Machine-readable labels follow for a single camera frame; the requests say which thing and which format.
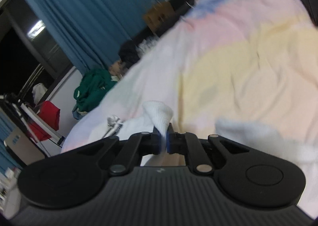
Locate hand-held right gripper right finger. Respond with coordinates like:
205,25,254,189
167,123,250,175

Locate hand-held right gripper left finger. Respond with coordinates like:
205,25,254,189
79,127,162,176

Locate white sweatpants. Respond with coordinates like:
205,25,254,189
99,100,174,167

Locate green garment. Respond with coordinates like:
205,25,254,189
72,68,118,115

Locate beige garment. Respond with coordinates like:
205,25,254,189
108,61,125,81

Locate black garment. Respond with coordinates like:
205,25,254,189
118,40,142,69

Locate pastel bedsheet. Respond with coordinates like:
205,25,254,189
61,0,318,216

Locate red garment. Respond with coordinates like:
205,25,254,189
28,100,61,141

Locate white garment steamer stand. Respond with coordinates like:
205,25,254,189
0,93,65,157

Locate brown paper bag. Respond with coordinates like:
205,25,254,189
143,0,174,33

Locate white hanging cloth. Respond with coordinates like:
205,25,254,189
32,83,48,103

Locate beige air purifier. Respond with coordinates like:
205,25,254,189
4,127,44,164

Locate black sofa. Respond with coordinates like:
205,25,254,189
132,0,203,40

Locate blue curtain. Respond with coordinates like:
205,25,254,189
15,0,166,75
0,112,23,174

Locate dark window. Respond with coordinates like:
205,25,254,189
0,0,75,107

